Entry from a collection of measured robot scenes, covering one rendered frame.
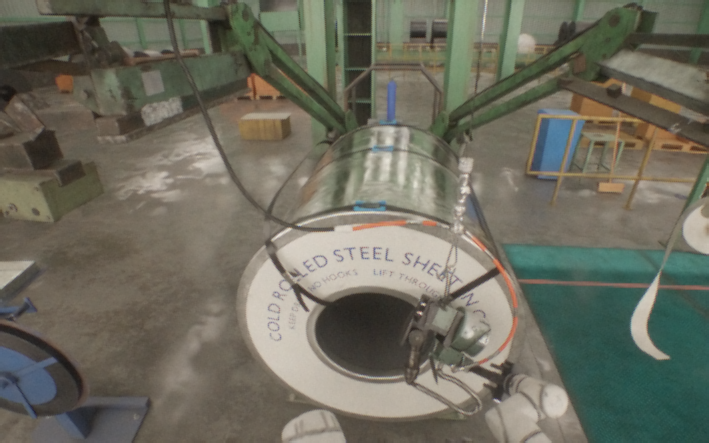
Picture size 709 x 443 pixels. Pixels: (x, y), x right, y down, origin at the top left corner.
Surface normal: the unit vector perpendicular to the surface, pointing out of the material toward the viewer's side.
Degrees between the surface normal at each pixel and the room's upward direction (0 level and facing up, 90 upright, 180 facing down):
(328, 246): 90
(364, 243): 90
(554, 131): 93
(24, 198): 90
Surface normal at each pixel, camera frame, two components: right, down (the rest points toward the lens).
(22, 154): -0.13, 0.48
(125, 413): -0.01, -0.88
